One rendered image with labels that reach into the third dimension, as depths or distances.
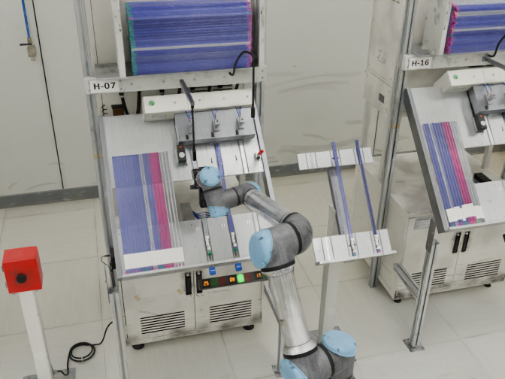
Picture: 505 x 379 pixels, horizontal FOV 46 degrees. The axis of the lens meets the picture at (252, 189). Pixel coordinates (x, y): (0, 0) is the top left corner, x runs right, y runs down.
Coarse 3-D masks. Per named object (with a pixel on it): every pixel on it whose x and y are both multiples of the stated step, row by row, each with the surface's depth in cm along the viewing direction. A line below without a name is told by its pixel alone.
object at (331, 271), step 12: (336, 228) 265; (336, 264) 275; (324, 276) 282; (336, 276) 279; (324, 288) 284; (336, 288) 282; (324, 300) 286; (336, 300) 286; (324, 312) 288; (324, 324) 292; (312, 336) 309
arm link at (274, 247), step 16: (288, 224) 194; (256, 240) 190; (272, 240) 188; (288, 240) 190; (256, 256) 191; (272, 256) 188; (288, 256) 190; (272, 272) 189; (288, 272) 191; (272, 288) 192; (288, 288) 191; (288, 304) 191; (288, 320) 191; (304, 320) 194; (288, 336) 192; (304, 336) 192; (288, 352) 192; (304, 352) 190; (320, 352) 195; (288, 368) 191; (304, 368) 190; (320, 368) 192
